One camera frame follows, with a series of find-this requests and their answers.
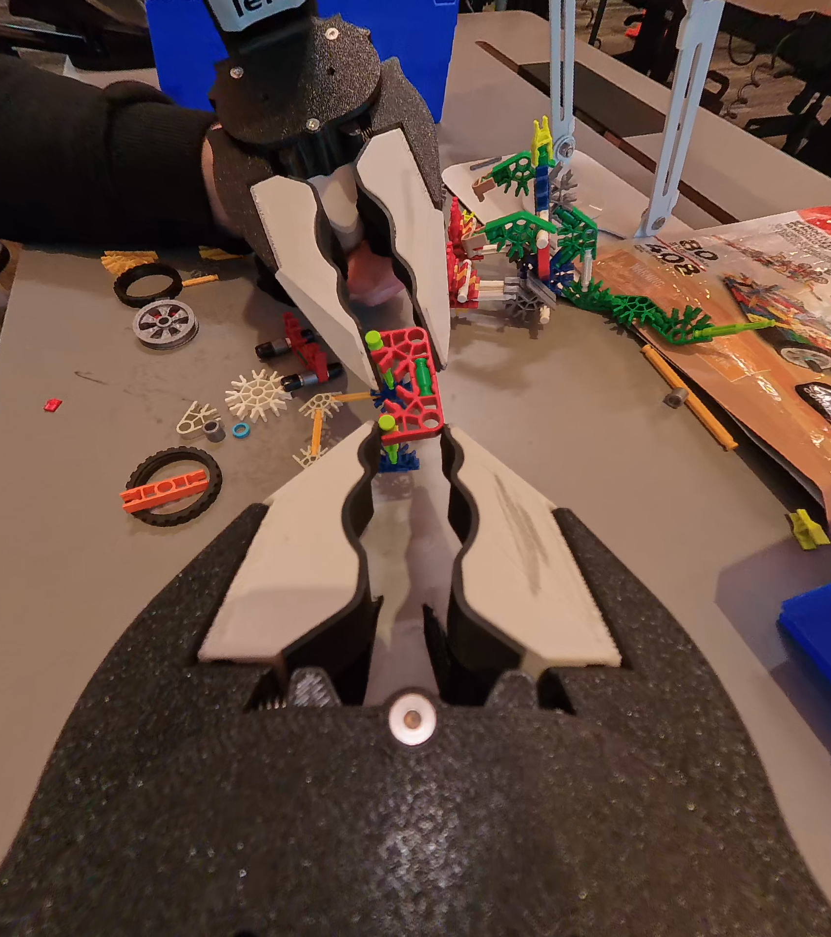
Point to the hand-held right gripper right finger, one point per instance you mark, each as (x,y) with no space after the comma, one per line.
(525,578)

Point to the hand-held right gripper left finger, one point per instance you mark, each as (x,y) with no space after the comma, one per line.
(291,578)

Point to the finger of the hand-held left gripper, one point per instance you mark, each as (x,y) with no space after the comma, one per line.
(408,197)
(298,249)

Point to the red blue lime toy assembly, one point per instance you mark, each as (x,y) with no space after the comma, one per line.
(415,421)

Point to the person's left forearm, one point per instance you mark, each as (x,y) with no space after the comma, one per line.
(56,146)

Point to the person's left hand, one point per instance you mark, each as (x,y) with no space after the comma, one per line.
(375,278)

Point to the red connector with black rods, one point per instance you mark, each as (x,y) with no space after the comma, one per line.
(305,348)

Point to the short yellow toy rod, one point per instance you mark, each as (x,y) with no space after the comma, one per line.
(201,279)

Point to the multicoloured toy model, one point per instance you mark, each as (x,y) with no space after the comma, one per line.
(533,227)

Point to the tan connector with yellow rod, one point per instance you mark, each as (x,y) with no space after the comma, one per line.
(320,405)
(316,435)

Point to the white snowflake connector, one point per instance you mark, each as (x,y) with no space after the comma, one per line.
(258,395)

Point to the grey toy wheel hub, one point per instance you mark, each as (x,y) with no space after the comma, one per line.
(164,326)

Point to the orange ladder-shaped toy piece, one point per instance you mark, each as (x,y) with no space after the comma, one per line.
(163,492)

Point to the small grey spacer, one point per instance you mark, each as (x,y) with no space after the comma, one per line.
(675,399)
(215,432)

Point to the black treaded toy tyre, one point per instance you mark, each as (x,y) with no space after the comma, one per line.
(139,505)

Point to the smooth black toy tyre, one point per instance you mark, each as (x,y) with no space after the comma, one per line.
(122,289)

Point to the cream fan-shaped connector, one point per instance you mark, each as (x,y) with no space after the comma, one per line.
(192,423)

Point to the long yellow toy rod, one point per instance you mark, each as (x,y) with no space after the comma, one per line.
(690,399)

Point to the small yellow-green connector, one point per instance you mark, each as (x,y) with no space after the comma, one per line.
(807,528)

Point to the instruction booklet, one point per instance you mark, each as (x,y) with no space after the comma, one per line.
(767,380)

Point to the lime toy rod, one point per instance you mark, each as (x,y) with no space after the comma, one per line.
(734,328)

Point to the black office chair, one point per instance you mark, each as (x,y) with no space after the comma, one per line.
(825,124)

